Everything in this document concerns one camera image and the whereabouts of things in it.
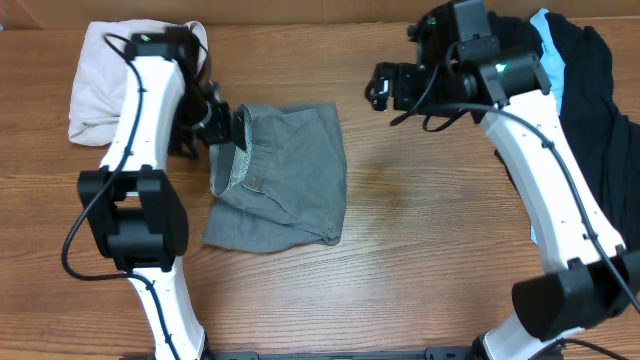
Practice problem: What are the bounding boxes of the grey shorts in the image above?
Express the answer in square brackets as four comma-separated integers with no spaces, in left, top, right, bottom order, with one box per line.
[204,103,347,253]

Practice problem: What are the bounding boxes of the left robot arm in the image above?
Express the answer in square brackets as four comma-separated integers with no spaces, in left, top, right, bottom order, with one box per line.
[61,26,247,359]

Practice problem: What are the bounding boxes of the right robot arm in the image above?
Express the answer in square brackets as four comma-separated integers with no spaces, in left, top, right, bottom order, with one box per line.
[365,1,639,359]

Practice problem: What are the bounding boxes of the beige folded garment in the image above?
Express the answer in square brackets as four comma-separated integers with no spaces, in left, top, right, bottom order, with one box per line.
[68,19,183,146]

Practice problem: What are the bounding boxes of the light blue garment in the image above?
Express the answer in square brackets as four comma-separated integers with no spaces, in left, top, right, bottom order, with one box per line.
[528,8,569,246]

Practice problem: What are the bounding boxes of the black garment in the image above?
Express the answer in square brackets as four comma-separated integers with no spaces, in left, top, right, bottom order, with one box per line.
[488,12,639,251]

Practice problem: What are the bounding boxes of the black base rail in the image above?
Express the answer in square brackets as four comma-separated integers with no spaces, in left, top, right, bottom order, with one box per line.
[119,345,481,360]

